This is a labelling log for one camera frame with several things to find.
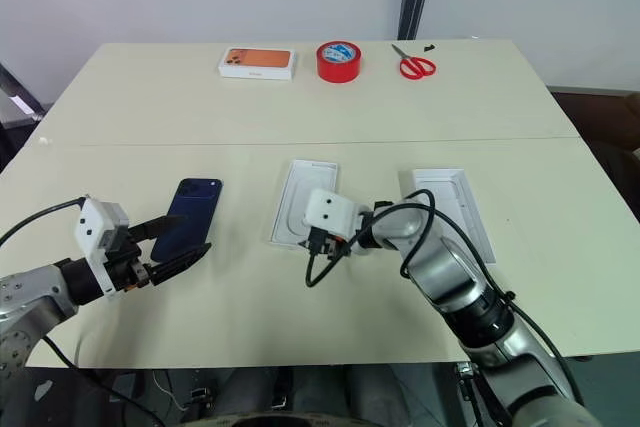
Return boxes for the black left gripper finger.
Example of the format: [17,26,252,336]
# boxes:
[148,242,214,288]
[127,214,188,244]

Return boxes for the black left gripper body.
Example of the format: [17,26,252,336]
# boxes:
[102,231,155,294]

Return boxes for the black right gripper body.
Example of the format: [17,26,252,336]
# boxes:
[298,226,352,261]

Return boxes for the dark blue smartphone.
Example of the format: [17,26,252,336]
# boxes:
[150,177,225,264]

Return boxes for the white phone box base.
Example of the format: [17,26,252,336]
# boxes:
[270,159,342,250]

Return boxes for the white phone box lid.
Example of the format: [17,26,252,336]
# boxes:
[397,165,498,266]

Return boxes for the orange printed phone box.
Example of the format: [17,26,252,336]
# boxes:
[217,47,300,82]

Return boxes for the red tape roll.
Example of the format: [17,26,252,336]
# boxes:
[315,39,364,84]

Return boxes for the grey side furniture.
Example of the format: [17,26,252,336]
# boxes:
[0,61,54,174]

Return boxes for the metal table clamp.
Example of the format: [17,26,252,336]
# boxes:
[453,360,477,399]

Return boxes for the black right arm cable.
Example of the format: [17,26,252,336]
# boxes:
[303,188,589,406]

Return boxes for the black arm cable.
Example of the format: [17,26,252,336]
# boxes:
[0,198,87,248]
[303,188,589,406]

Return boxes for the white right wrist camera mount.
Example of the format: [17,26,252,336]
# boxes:
[302,188,370,241]

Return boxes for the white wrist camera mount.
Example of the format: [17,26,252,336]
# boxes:
[302,188,370,241]
[73,195,132,298]

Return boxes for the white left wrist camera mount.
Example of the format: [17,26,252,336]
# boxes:
[73,195,132,298]

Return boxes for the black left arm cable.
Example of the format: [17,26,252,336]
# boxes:
[0,198,87,248]

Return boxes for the thin black hanging cable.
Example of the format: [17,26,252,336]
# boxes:
[38,335,169,427]

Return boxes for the thin white wire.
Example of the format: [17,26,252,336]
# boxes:
[151,370,190,411]

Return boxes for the red handled scissors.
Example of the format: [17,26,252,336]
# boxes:
[390,43,439,81]

